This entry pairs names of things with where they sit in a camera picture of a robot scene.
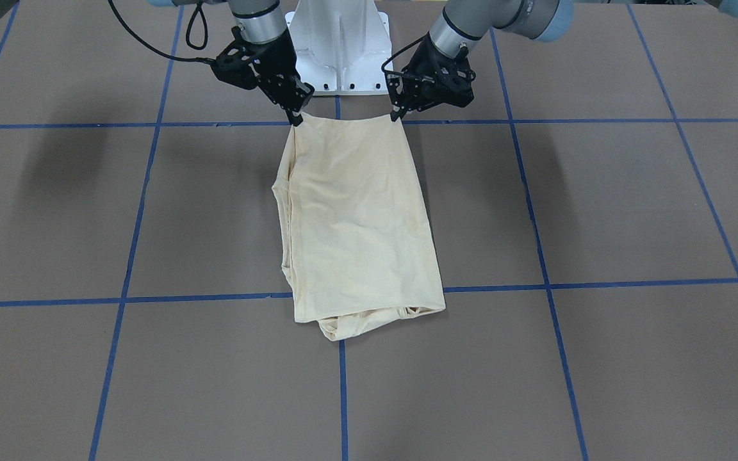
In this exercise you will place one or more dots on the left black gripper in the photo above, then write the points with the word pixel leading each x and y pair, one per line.
pixel 431 59

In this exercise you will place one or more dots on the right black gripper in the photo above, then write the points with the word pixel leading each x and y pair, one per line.
pixel 281 61

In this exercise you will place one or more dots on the cream long-sleeve graphic shirt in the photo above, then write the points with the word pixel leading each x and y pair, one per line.
pixel 358 251

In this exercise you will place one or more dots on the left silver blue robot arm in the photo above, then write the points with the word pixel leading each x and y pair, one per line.
pixel 462 24

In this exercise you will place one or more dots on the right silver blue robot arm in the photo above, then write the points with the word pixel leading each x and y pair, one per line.
pixel 256 22

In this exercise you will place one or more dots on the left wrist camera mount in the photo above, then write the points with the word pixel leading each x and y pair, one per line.
pixel 454 80

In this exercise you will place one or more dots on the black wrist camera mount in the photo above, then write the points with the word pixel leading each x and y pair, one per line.
pixel 233 66

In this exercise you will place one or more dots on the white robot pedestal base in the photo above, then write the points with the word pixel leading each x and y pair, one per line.
pixel 341 46

